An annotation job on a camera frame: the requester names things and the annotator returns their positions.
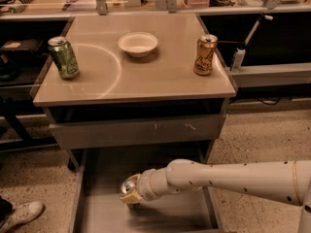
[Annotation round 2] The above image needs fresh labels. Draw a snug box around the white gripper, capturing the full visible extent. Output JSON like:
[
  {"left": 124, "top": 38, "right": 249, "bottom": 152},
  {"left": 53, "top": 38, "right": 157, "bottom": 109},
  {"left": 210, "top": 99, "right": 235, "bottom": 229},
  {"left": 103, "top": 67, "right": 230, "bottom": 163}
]
[{"left": 120, "top": 168, "right": 169, "bottom": 205}]

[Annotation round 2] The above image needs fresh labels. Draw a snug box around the green soda can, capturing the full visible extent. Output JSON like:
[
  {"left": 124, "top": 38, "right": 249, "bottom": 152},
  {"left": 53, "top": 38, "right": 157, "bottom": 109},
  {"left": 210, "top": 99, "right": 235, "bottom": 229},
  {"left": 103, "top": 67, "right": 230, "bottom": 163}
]
[{"left": 48, "top": 36, "right": 80, "bottom": 80}]

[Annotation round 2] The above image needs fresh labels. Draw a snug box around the open middle drawer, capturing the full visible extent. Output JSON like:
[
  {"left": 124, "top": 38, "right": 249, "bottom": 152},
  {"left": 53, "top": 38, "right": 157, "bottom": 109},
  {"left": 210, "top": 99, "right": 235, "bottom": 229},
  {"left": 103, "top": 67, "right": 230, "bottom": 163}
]
[{"left": 69, "top": 144, "right": 225, "bottom": 233}]

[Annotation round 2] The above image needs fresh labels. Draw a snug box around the grey top drawer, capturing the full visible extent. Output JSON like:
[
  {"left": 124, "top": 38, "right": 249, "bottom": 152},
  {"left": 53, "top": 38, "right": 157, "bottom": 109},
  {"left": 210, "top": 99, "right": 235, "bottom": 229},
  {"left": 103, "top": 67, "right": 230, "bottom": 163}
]
[{"left": 50, "top": 114, "right": 225, "bottom": 150}]

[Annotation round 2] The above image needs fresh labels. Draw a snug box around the white paper bowl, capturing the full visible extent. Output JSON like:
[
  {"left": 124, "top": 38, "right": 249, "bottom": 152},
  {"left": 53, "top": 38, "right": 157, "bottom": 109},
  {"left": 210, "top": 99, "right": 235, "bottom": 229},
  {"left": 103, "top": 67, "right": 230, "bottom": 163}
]
[{"left": 118, "top": 32, "right": 158, "bottom": 57}]

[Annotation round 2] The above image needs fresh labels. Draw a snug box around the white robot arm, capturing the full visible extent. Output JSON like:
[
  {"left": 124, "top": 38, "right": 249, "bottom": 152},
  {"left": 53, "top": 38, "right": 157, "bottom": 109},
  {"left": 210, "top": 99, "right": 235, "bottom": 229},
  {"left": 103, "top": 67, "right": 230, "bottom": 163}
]
[{"left": 121, "top": 159, "right": 311, "bottom": 233}]

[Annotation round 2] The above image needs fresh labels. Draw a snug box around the orange soda can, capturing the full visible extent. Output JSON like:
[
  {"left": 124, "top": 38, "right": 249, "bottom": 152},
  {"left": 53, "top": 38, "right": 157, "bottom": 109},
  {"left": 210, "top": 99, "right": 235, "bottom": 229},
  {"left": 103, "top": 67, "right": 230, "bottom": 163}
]
[{"left": 193, "top": 34, "right": 218, "bottom": 76}]

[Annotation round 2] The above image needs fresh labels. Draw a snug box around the white sneaker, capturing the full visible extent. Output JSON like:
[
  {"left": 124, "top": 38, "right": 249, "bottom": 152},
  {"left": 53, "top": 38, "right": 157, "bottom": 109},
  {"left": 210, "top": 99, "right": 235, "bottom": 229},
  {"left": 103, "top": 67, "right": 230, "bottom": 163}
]
[{"left": 0, "top": 201, "right": 45, "bottom": 233}]

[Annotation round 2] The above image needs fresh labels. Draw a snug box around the grey drawer cabinet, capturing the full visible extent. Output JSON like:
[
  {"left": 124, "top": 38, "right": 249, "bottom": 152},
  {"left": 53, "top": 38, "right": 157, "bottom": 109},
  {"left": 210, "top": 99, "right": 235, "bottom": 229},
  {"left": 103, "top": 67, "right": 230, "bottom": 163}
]
[{"left": 29, "top": 13, "right": 238, "bottom": 173}]

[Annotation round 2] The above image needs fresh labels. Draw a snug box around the blue silver redbull can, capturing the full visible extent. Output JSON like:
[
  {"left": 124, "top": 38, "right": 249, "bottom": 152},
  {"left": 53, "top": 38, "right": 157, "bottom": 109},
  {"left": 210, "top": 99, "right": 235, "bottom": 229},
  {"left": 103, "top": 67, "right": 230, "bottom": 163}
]
[{"left": 121, "top": 181, "right": 140, "bottom": 210}]

